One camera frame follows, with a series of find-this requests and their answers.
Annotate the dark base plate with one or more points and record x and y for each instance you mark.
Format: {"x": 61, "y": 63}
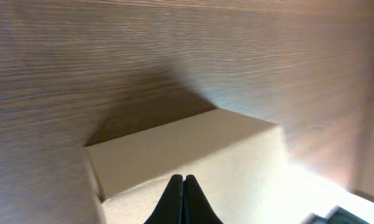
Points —
{"x": 338, "y": 215}

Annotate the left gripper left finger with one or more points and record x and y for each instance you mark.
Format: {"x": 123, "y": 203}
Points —
{"x": 169, "y": 207}

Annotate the cardboard box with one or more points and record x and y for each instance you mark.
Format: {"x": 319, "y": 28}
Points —
{"x": 240, "y": 162}

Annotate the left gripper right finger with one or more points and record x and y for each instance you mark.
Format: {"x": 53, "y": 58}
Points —
{"x": 196, "y": 208}

